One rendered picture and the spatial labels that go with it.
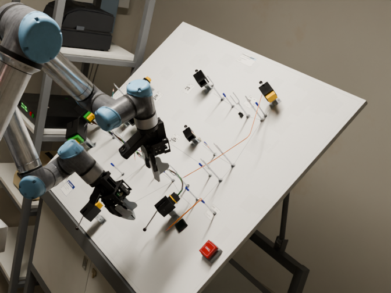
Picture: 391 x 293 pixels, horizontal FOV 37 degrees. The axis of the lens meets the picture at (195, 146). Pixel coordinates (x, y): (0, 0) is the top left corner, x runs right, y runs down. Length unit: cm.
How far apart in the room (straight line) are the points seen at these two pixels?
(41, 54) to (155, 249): 92
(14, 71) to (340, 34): 251
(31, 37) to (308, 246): 277
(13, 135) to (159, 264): 68
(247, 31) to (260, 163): 209
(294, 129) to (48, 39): 99
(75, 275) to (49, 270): 27
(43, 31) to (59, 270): 148
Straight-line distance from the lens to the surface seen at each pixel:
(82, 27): 285
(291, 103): 223
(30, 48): 150
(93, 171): 197
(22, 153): 189
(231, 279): 249
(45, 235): 290
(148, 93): 181
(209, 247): 198
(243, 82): 242
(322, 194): 379
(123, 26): 483
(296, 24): 387
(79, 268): 258
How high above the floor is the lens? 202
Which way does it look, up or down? 18 degrees down
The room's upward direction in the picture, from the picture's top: 14 degrees clockwise
